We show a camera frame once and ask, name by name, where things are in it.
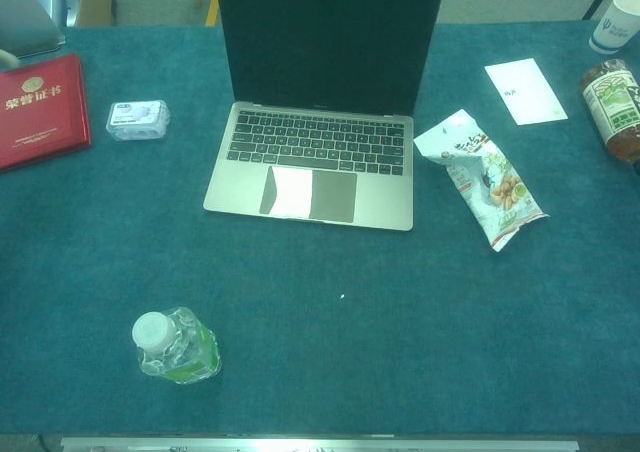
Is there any aluminium rail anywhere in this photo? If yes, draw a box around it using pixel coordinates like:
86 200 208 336
59 436 581 452

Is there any teal table cloth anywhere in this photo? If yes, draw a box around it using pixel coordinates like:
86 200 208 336
0 19 640 423

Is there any clear box purple label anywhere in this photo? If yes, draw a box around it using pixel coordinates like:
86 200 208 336
105 99 171 142

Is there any brown tea bottle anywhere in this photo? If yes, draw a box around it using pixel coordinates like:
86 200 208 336
579 58 640 173

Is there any white paper card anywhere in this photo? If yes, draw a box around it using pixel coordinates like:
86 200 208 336
483 57 570 126

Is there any clear plastic water bottle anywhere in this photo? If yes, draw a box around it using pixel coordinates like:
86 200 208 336
131 306 223 386

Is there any red certificate folder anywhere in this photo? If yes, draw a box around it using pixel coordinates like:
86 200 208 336
0 53 94 174

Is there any silver laptop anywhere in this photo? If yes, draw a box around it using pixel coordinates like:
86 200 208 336
202 0 446 232

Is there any white snack bag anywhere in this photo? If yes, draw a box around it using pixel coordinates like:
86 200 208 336
412 108 550 253

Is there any white paper cup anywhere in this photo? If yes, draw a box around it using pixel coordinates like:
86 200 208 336
588 0 640 55

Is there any closed grey laptop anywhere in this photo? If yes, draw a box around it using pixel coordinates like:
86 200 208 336
0 0 66 61

